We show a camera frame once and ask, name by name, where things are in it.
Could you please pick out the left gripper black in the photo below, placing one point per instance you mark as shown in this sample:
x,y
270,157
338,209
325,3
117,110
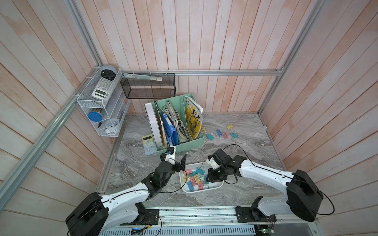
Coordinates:
x,y
177,167

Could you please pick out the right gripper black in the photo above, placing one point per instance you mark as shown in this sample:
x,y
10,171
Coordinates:
x,y
211,177

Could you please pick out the pink binder clip top tray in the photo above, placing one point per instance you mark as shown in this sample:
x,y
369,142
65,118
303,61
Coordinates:
x,y
189,171

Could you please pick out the white plastic storage tray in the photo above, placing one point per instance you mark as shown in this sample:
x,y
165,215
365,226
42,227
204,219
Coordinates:
x,y
195,178

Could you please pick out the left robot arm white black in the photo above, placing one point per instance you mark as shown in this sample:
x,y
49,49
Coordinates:
x,y
98,213

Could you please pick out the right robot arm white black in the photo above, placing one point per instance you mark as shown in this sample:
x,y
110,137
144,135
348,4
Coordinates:
x,y
300,195

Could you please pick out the white binder box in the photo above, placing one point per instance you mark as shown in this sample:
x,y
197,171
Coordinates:
x,y
153,124

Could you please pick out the blue file folder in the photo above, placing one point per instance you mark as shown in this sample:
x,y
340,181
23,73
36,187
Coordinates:
x,y
170,130

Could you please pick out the small desk calculator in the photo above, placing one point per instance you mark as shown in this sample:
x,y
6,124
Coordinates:
x,y
149,145

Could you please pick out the green file organizer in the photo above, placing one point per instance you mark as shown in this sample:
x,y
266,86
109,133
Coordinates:
x,y
179,105

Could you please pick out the yellow art magazine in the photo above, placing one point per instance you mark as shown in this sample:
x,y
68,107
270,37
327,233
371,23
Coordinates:
x,y
194,116

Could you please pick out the stack of papers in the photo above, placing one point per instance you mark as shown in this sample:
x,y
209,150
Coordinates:
x,y
174,117

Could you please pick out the white tape dispenser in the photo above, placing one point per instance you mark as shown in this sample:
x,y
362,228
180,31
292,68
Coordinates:
x,y
111,126

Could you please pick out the ruler on basket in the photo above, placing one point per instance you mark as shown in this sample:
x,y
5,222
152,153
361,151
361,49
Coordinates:
x,y
142,77

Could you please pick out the blue lid jar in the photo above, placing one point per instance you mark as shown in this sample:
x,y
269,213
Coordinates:
x,y
95,115

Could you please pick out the white calculator on shelf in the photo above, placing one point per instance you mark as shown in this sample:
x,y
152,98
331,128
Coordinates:
x,y
103,89

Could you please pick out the grey round clock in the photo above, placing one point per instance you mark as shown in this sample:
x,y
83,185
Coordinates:
x,y
108,72

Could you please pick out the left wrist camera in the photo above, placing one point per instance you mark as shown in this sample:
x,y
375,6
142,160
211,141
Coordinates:
x,y
169,155

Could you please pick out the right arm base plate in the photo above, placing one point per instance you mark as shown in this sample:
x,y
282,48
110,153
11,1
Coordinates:
x,y
251,215

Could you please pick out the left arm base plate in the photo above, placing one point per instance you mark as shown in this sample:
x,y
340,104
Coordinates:
x,y
147,217

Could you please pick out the black mesh wall basket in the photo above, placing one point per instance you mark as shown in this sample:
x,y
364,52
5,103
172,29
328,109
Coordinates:
x,y
149,89

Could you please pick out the white wire wall shelf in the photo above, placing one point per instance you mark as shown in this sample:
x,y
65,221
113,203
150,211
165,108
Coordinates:
x,y
115,107

